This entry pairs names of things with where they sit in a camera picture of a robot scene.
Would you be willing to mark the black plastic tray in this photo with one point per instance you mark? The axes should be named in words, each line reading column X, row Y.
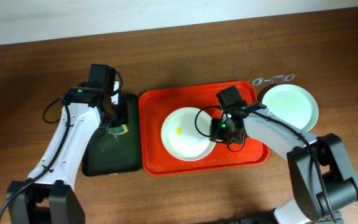
column 110, row 154

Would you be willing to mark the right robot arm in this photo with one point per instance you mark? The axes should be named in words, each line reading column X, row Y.
column 323, row 178

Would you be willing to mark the green and yellow sponge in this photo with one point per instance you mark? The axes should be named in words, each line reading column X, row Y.
column 118, row 130

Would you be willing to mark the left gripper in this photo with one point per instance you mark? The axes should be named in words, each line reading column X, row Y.
column 117, row 116

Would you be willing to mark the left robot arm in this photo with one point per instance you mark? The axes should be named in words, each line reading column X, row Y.
column 48, row 193

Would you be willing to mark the yellow stain on white plate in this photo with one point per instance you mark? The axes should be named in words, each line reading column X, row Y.
column 178, row 131

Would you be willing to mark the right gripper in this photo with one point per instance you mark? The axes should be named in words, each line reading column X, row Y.
column 217, row 134

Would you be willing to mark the white plate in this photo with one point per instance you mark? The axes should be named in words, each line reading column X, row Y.
column 193, row 144

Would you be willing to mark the light green plate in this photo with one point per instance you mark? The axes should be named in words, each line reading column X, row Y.
column 292, row 104

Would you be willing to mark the red plastic tray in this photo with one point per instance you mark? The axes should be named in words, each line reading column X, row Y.
column 156, row 105

